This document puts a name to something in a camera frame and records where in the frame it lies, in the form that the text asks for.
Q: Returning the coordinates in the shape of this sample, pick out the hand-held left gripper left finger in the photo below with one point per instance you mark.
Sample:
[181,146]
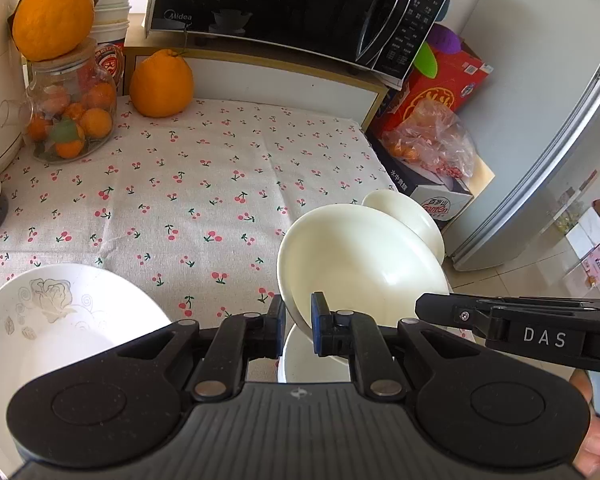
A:
[281,330]

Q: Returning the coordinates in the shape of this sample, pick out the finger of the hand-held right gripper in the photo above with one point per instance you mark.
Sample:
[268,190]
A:
[450,312]

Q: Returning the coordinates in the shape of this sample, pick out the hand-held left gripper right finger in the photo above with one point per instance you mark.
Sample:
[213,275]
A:
[317,327]

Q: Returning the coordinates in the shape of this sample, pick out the white bowl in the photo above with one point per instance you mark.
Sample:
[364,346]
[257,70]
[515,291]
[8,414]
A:
[310,367]

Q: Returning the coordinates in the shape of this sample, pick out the cream bowl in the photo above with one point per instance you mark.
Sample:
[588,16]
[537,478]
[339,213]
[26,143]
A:
[415,220]
[360,260]

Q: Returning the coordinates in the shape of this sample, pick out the white flower print plate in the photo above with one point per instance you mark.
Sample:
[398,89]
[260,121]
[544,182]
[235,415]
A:
[55,330]

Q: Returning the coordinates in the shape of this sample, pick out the person's right hand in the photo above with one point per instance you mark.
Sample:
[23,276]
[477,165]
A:
[597,447]

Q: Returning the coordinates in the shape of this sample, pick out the black and white cardboard box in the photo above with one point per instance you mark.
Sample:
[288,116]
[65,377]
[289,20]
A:
[440,195]

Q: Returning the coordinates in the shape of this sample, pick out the plastic bag of oranges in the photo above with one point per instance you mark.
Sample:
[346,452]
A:
[430,140]

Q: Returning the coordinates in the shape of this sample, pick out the cherry print tablecloth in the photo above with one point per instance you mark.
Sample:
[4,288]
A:
[180,185]

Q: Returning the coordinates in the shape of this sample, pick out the silver refrigerator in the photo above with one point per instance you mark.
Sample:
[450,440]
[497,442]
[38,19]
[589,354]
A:
[545,135]

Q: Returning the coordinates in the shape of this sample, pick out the red cardboard box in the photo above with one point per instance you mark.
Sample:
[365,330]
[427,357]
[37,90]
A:
[445,85]

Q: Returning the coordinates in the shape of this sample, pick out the white wooden stand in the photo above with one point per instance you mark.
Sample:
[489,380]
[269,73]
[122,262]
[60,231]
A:
[280,82]

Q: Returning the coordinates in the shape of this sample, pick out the green plastic scoop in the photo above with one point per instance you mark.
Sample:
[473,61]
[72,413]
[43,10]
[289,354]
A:
[425,60]

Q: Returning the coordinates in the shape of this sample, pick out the orange citrus fruit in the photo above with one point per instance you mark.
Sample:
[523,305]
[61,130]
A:
[161,87]

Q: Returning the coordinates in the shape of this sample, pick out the glass jar of small oranges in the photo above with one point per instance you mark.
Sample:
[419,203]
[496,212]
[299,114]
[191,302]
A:
[75,115]

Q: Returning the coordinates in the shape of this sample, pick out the blue plastic item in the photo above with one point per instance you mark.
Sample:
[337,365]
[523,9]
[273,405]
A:
[445,10]

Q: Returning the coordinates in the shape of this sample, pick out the black microwave oven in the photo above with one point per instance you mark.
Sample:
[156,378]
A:
[280,0]

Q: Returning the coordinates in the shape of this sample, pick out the large orange citrus with leaves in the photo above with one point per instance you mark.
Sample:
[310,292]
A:
[52,15]

